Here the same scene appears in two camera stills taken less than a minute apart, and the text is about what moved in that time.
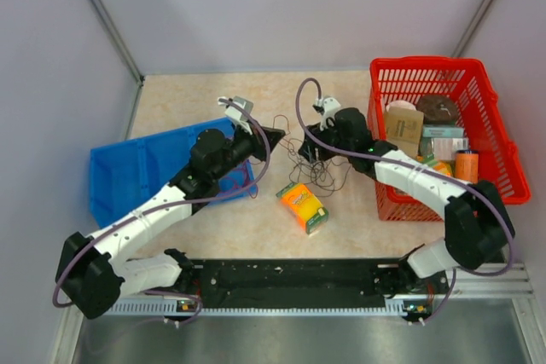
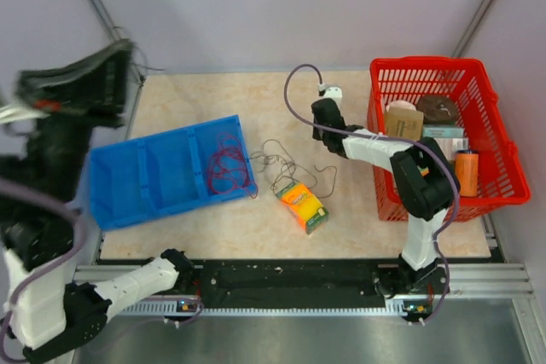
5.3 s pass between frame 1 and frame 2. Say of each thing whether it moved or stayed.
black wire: moved
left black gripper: moved
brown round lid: stayed
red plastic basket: stayed
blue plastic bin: stayed
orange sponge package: stayed
